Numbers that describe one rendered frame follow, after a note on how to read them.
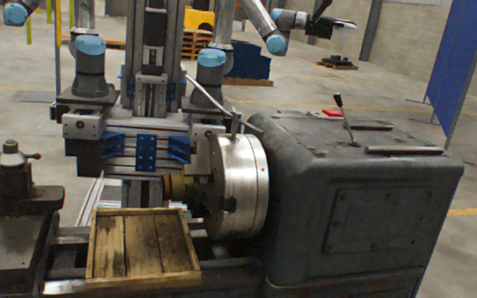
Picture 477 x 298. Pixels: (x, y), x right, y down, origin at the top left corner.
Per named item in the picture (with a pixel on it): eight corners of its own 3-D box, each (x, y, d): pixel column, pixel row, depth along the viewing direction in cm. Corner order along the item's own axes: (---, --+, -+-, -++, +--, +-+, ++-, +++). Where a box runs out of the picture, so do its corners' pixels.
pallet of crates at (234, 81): (255, 78, 895) (260, 43, 868) (272, 86, 829) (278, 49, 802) (206, 76, 842) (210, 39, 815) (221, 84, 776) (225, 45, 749)
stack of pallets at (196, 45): (202, 55, 1115) (204, 30, 1089) (214, 61, 1046) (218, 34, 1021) (160, 53, 1053) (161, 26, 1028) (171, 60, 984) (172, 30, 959)
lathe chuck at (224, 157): (220, 197, 139) (234, 117, 125) (244, 260, 113) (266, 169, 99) (195, 197, 136) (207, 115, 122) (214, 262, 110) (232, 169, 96)
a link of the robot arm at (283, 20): (270, 27, 173) (273, 7, 170) (295, 31, 171) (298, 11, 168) (267, 28, 166) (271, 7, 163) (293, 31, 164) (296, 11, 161)
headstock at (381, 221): (358, 200, 170) (382, 115, 156) (436, 270, 128) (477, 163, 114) (228, 204, 151) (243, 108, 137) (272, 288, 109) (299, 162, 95)
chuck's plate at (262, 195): (229, 196, 140) (244, 117, 126) (255, 259, 114) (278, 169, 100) (220, 197, 139) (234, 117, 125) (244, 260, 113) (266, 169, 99)
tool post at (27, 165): (32, 188, 112) (31, 156, 109) (27, 200, 106) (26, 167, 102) (5, 188, 110) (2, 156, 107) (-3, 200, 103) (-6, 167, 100)
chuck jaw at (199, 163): (217, 177, 120) (215, 140, 123) (222, 173, 116) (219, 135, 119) (181, 177, 117) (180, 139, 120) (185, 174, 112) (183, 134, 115)
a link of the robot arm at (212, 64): (191, 81, 164) (194, 49, 160) (200, 76, 177) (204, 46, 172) (219, 86, 163) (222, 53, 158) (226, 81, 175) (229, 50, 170)
